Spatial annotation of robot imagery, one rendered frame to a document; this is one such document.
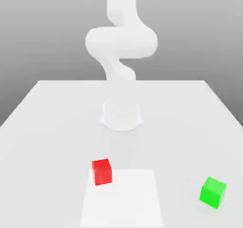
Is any small green cube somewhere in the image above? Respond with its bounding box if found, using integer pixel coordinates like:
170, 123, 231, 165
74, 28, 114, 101
199, 176, 228, 210

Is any small red cube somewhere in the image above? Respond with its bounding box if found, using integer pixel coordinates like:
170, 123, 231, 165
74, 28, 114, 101
91, 158, 113, 186

